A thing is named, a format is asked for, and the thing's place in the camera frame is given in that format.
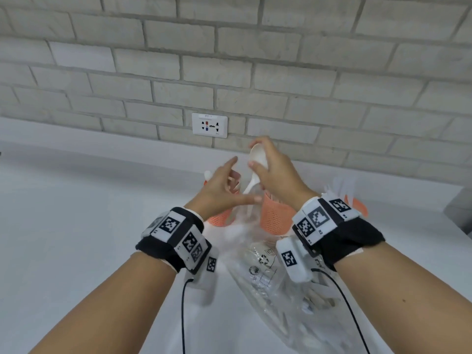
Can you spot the person's right hand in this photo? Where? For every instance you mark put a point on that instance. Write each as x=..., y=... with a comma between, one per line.
x=282, y=176

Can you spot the person's left hand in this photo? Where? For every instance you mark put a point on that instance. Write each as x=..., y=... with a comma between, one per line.
x=214, y=191

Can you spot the person's left thumb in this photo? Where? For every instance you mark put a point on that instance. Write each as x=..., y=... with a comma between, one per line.
x=249, y=199

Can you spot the person's right thumb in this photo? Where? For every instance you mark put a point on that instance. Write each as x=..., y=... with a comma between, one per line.
x=256, y=167

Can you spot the white plastic spoon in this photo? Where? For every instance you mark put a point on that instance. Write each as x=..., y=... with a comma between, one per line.
x=257, y=156

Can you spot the person's left forearm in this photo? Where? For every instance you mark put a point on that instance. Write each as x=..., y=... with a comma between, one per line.
x=110, y=309

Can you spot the person's right forearm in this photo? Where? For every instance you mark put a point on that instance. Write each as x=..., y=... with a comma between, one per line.
x=405, y=302

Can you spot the orange mesh cup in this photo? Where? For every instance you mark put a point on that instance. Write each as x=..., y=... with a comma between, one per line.
x=221, y=217
x=274, y=217
x=359, y=206

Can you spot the white plastic utensil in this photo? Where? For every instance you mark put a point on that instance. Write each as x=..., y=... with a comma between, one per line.
x=207, y=175

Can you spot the clear plastic bag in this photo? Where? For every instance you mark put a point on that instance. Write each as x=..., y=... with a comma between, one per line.
x=258, y=254

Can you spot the black wristband with marker tags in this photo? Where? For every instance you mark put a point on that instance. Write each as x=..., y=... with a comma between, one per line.
x=332, y=226
x=173, y=235

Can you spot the pile of white plastic cutlery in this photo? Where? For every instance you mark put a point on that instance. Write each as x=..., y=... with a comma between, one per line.
x=309, y=320

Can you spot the grey box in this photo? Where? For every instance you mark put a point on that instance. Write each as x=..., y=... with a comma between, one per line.
x=461, y=210

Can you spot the white wall socket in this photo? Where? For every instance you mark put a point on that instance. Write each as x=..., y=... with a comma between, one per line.
x=209, y=125

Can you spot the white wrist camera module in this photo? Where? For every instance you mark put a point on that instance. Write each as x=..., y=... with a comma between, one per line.
x=204, y=276
x=293, y=259

